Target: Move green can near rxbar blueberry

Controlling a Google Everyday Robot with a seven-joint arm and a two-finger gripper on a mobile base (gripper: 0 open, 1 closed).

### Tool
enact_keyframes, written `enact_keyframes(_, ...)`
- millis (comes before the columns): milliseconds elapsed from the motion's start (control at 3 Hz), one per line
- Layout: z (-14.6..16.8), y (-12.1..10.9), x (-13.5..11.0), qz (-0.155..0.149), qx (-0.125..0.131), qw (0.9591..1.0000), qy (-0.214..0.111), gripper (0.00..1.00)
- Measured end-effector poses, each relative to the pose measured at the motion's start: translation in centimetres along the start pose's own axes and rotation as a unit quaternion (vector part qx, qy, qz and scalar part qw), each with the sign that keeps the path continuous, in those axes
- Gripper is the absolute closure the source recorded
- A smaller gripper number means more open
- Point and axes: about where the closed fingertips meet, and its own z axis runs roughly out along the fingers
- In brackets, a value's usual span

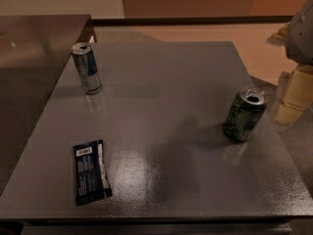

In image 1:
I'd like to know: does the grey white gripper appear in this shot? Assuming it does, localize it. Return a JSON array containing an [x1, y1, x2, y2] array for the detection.
[[266, 0, 313, 125]]

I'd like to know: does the green soda can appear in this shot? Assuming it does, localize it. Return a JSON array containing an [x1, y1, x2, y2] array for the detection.
[[223, 87, 268, 142]]

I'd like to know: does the blue silver energy drink can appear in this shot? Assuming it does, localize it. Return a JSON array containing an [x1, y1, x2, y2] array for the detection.
[[71, 43, 102, 94]]

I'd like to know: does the dark blue rxbar wrapper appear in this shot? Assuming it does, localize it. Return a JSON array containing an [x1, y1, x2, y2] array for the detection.
[[72, 140, 112, 206]]

